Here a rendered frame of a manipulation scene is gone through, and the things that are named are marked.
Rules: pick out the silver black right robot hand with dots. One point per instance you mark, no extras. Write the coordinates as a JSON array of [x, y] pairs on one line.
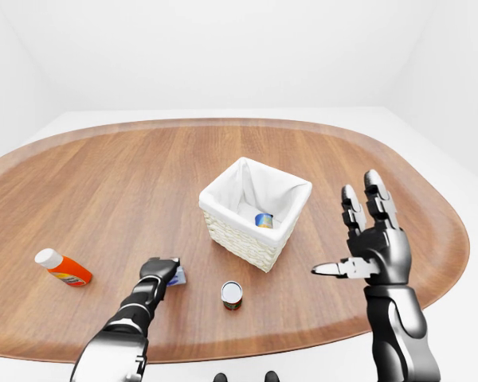
[[384, 244]]

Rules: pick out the red green tin, silver lid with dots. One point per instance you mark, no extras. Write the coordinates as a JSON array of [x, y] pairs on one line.
[[232, 295]]

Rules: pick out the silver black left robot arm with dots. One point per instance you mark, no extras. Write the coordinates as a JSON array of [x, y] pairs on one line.
[[121, 330]]

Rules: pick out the blue and yellow tin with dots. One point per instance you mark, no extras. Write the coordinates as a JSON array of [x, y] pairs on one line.
[[264, 220]]

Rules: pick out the white woven basket with liner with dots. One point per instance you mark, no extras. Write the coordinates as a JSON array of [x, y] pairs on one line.
[[255, 211]]

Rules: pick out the small dark rounded shape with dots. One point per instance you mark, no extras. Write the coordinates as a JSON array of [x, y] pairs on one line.
[[271, 376], [220, 377]]

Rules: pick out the orange bottle with white cap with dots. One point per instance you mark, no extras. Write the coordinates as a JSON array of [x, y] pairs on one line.
[[63, 267]]

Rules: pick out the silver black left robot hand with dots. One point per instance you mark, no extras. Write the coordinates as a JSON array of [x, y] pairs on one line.
[[156, 270]]

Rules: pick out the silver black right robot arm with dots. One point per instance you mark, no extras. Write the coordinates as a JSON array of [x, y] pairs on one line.
[[402, 334]]

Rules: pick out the blue and white food box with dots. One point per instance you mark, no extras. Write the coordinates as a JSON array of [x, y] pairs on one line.
[[178, 277]]

